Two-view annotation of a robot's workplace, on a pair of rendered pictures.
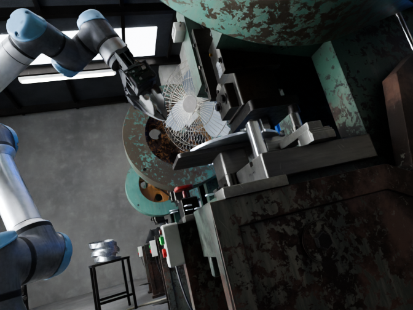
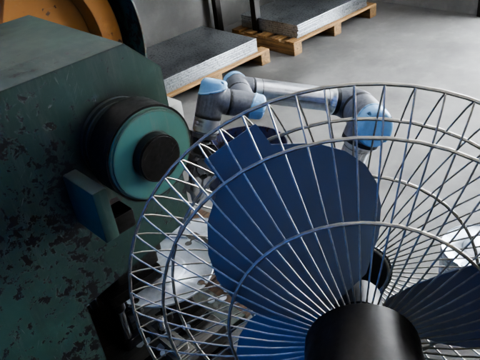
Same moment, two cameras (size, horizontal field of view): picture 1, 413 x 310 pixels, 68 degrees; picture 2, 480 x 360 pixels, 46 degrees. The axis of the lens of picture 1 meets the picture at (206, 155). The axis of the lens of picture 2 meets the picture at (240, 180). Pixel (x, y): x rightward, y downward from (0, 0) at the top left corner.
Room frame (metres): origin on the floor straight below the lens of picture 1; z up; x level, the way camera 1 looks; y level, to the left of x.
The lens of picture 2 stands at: (2.11, -0.33, 1.83)
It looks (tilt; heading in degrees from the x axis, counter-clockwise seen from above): 33 degrees down; 157
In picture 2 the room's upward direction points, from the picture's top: 8 degrees counter-clockwise
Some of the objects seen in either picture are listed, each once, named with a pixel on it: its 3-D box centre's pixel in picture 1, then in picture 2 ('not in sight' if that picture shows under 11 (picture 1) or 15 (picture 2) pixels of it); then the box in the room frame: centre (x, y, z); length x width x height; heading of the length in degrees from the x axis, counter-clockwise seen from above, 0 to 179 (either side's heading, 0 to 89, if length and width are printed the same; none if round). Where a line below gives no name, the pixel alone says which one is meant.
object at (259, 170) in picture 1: (279, 176); (134, 323); (0.92, -0.20, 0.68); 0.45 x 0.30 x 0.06; 16
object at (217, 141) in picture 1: (231, 149); (163, 269); (0.88, -0.07, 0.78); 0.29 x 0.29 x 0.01
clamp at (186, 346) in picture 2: not in sight; (165, 333); (1.08, -0.15, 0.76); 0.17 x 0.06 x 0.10; 16
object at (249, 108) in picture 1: (263, 119); (117, 273); (0.92, -0.20, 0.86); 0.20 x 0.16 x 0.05; 16
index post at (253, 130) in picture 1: (255, 138); not in sight; (0.71, -0.12, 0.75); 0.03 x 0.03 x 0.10; 16
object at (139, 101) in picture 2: not in sight; (127, 157); (1.16, -0.14, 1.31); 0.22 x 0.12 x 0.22; 106
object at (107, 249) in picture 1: (110, 274); not in sight; (3.61, 1.38, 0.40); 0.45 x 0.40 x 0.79; 28
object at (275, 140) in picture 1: (270, 151); (129, 301); (0.92, -0.19, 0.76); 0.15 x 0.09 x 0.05; 16
